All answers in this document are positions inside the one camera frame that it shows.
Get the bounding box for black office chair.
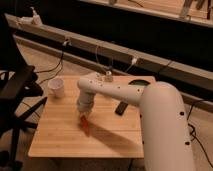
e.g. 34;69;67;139
0;12;47;171

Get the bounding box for white spray bottle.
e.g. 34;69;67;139
30;7;42;26

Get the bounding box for red pepper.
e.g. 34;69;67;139
80;115;90;136

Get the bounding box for long metal rail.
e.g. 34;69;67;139
6;14;213;92

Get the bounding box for clear glass bottle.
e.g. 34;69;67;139
104;71;113;82

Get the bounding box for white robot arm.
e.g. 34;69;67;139
77;75;196;171

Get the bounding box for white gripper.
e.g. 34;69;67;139
77;91;95;115

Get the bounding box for green pan with black handle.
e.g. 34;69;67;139
114;79;151;117

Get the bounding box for black floor cables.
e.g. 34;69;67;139
186;99;213;161

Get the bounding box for white ceramic cup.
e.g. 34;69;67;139
48;77;65;98

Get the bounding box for wooden table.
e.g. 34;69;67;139
28;75;144;158

